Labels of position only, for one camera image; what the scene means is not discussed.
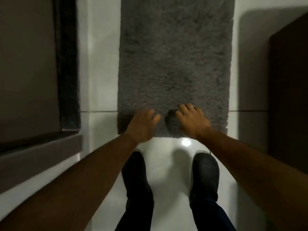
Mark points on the black shoe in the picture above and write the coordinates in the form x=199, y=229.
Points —
x=136, y=175
x=205, y=175

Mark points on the person's left forearm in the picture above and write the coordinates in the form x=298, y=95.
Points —
x=79, y=185

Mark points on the person's left hand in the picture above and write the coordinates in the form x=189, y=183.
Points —
x=142, y=127

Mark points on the person's right thumb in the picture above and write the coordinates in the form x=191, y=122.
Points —
x=179, y=115

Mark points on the person's right hand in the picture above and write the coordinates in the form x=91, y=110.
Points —
x=193, y=123

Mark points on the brown cabinet with black edge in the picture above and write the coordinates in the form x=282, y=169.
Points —
x=28, y=81

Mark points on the dark trousers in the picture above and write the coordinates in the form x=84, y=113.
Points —
x=209, y=216

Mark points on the black right shoe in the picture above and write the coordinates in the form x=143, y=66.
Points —
x=205, y=175

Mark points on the person's right middle finger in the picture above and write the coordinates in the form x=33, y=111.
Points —
x=190, y=107

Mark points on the person's right forearm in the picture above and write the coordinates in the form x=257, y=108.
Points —
x=259, y=175

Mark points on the black left shoe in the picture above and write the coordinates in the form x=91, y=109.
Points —
x=136, y=175

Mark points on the person's left thumb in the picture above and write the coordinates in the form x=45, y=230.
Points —
x=157, y=119

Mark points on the grey shaggy rug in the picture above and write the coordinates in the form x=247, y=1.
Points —
x=175, y=57

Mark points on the dark brown cabinet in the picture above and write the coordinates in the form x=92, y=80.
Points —
x=288, y=93

